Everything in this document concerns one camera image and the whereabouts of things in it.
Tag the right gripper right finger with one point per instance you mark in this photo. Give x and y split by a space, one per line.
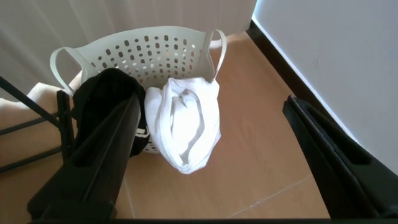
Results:
335 174

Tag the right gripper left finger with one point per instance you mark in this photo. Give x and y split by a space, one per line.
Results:
93 168

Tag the black shorts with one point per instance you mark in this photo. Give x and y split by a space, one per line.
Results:
99 93

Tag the black clothes rack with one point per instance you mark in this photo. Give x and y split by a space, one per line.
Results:
64 124

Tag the white laundry basket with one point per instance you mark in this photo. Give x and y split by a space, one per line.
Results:
149 53

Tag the white garment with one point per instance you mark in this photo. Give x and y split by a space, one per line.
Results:
183 130

